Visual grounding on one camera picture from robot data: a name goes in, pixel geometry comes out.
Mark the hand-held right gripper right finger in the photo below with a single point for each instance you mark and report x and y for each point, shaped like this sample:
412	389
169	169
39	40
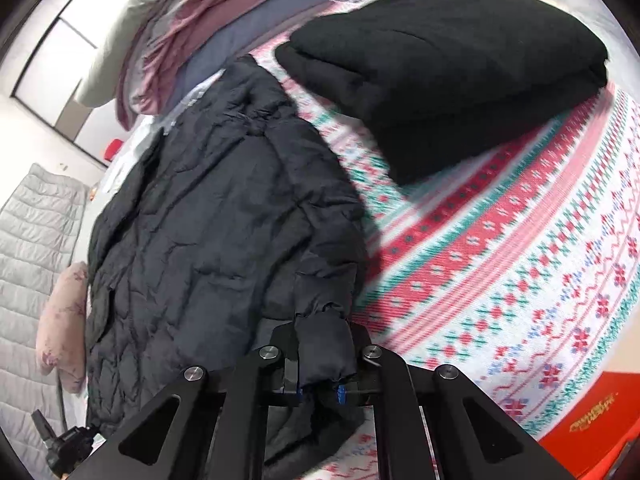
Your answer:
361	385

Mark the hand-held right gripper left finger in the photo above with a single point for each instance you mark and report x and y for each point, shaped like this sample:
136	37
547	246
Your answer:
286	365

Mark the dark puffer jacket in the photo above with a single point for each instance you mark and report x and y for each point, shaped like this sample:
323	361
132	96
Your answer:
200	235

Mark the folded beige garment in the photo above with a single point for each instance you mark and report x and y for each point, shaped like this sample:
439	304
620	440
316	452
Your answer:
62	320

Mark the red green patterned blanket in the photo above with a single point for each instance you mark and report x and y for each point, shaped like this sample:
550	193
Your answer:
500	270

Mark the grey padded headboard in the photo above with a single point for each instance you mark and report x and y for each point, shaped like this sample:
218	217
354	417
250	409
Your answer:
30	260

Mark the red box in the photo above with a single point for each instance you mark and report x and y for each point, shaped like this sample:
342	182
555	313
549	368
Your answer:
600	425

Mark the small red object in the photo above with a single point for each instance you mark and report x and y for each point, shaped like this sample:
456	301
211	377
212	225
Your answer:
112	150

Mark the black folded fleece garment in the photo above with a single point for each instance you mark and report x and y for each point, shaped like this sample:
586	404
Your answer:
450	75

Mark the grey-blue sheet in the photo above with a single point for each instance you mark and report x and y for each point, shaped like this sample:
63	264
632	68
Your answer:
240	30

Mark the white and pink quilt pile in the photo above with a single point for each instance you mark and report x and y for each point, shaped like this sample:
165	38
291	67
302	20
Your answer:
175	25

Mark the sliding door wardrobe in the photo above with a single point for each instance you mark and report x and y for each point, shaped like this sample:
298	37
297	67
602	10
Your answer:
45	60

